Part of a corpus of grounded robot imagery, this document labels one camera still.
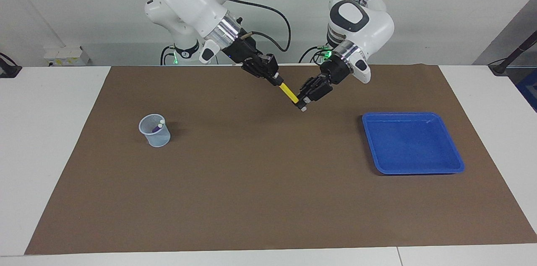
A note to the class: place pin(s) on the black stand pole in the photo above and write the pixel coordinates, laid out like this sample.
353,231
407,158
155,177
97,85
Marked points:
518,52

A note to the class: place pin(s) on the blue plastic tray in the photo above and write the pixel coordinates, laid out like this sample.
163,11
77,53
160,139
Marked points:
411,144

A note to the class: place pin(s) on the brown table mat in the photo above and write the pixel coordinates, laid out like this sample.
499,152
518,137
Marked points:
268,194

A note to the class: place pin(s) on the black table clamp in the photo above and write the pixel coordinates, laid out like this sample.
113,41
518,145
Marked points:
8,69

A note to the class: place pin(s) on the purple pen with white cap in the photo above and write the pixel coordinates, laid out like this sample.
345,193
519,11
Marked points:
156,129

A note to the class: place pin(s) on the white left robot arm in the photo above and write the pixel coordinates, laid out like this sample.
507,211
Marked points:
369,22

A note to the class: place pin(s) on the light blue mesh pen cup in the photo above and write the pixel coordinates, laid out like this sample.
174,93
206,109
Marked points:
158,140

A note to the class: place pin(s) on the white socket box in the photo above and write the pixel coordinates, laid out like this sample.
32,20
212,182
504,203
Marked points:
67,54

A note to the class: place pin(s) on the blue crate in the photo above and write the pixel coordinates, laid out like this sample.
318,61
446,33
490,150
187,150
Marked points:
528,89

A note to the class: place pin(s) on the yellow pen with white cap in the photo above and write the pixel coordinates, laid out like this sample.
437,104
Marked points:
288,92

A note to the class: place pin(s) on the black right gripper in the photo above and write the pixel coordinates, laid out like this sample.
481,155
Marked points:
247,53

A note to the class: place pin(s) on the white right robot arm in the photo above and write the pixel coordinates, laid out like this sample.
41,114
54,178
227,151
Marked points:
193,1

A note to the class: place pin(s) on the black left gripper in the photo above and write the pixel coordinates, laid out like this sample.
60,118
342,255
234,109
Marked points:
335,71

